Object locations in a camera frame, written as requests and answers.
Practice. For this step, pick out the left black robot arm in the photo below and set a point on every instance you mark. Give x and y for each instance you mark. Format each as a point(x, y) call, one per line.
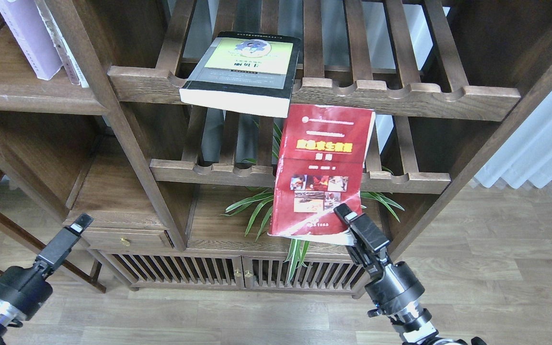
point(23, 291)

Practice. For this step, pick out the lavender white book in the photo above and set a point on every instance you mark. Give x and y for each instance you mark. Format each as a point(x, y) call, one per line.
point(24, 20)

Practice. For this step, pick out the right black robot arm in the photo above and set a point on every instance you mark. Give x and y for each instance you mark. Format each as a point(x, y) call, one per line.
point(423, 339)

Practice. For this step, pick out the black yellow thick book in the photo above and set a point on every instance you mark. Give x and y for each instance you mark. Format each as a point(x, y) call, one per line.
point(249, 73)

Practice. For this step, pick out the wooden furniture at left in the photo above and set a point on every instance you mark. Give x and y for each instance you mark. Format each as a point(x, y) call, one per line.
point(13, 230)

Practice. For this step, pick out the red cover book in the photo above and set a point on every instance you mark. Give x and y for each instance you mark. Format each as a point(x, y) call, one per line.
point(321, 158)

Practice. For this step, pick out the white curtain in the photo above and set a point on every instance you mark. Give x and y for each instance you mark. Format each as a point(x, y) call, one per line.
point(525, 159)

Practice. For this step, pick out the upright book worn spine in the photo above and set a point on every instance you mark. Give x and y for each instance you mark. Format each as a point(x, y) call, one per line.
point(70, 64)

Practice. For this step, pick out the brass drawer knob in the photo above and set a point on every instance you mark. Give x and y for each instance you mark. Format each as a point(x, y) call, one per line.
point(125, 242)

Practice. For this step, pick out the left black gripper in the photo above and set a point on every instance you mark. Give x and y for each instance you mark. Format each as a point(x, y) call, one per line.
point(24, 290)

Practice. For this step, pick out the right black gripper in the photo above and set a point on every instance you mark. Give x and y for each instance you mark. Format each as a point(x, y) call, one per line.
point(393, 288)

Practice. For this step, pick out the green spider plant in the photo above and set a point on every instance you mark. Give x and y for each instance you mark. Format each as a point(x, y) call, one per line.
point(297, 248)

